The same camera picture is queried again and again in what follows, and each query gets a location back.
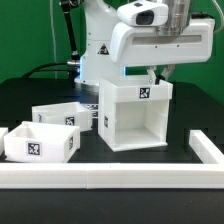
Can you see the paper sheet with tags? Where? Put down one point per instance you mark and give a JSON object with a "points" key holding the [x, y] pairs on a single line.
{"points": [[93, 108]]}

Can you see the white front drawer box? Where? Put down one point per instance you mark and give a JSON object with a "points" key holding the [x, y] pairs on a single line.
{"points": [[41, 143]]}

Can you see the white drawer cabinet frame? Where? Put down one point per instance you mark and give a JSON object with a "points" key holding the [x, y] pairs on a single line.
{"points": [[133, 112]]}

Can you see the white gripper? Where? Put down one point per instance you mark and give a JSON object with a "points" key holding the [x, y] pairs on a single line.
{"points": [[141, 46]]}

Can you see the white drawer box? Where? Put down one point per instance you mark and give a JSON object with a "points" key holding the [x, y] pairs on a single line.
{"points": [[72, 113], [41, 143]]}

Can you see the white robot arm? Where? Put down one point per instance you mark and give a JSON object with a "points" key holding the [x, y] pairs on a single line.
{"points": [[157, 34]]}

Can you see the white block at left edge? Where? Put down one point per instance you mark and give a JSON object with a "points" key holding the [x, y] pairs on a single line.
{"points": [[3, 132]]}

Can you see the white L-shaped fence rail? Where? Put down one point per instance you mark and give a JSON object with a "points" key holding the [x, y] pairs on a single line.
{"points": [[209, 173]]}

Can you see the white rear drawer box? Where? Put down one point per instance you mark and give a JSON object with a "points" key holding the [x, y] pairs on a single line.
{"points": [[72, 113]]}

